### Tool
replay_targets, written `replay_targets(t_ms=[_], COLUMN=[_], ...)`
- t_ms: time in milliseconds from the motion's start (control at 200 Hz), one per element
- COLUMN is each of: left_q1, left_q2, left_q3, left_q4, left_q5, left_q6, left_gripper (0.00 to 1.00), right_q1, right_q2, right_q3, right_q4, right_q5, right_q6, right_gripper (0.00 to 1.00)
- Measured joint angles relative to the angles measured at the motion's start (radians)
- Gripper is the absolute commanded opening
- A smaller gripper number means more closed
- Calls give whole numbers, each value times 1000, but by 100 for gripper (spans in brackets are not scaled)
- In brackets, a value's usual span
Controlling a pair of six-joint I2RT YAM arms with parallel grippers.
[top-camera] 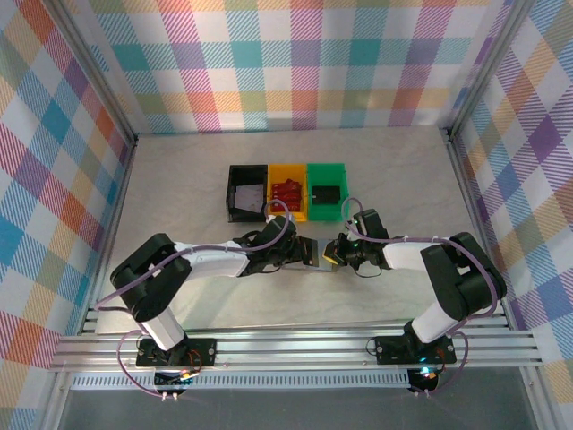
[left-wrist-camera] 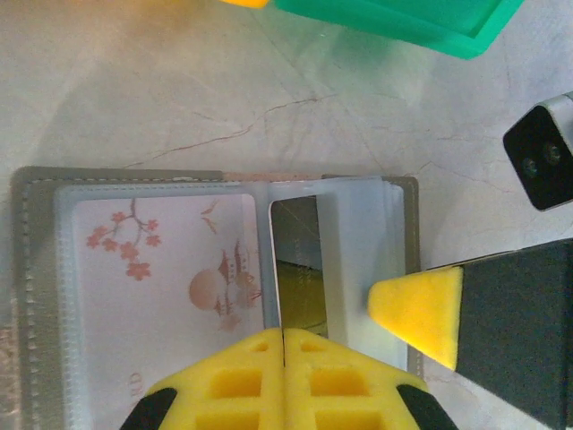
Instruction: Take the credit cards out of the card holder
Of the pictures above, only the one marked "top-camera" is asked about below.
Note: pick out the grey leather card holder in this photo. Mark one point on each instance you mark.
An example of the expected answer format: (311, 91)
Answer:
(322, 248)

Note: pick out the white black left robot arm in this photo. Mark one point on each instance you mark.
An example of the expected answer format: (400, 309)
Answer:
(210, 260)

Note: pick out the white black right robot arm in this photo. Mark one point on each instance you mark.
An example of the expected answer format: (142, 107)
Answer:
(403, 255)

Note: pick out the pile of red cards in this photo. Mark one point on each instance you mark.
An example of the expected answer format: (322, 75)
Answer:
(286, 195)

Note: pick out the black VIP card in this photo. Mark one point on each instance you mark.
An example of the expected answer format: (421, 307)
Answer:
(327, 195)

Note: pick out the silver grey card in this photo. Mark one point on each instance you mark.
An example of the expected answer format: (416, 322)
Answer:
(248, 197)

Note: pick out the yellow plastic bin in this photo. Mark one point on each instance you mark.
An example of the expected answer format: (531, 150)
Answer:
(288, 172)

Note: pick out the green plastic bin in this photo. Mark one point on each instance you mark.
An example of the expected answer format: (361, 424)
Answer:
(327, 172)

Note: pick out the black plastic bin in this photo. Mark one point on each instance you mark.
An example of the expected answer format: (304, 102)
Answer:
(246, 174)

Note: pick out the small controller circuit board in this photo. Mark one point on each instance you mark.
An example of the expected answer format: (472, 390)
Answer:
(425, 376)
(179, 378)

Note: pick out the slanted aluminium bar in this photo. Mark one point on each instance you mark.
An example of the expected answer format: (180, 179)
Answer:
(53, 403)

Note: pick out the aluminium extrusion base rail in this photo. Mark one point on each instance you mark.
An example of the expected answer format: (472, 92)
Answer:
(291, 354)

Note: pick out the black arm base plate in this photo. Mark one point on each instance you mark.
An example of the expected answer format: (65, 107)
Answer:
(389, 349)
(206, 351)

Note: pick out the aluminium side rail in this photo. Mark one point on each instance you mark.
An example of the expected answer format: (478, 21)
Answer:
(478, 224)
(117, 224)

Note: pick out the aluminium frame post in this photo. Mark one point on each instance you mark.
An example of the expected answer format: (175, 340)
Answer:
(488, 67)
(102, 76)

